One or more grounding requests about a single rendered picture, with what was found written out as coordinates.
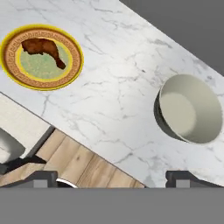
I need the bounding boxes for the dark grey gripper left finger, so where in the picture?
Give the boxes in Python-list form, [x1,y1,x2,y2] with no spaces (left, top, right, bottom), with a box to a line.
[2,170,60,189]

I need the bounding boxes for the brown chicken drumstick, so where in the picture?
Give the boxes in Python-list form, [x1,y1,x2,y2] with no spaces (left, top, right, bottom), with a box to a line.
[21,38,67,70]

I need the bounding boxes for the pale grey bowl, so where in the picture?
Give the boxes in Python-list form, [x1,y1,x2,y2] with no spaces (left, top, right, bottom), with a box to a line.
[153,73,224,145]

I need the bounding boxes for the grey rounded object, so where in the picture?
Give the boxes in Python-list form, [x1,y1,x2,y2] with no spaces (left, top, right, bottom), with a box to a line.
[0,127,26,165]

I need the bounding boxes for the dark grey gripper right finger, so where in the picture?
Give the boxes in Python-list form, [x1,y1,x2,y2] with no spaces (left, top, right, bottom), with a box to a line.
[164,170,223,189]

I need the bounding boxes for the yellow rimmed patterned plate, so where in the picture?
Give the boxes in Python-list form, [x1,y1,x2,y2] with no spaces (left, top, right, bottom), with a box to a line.
[0,24,85,92]

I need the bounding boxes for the white and black round object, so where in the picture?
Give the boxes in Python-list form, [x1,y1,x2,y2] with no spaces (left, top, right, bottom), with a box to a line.
[55,178,79,189]

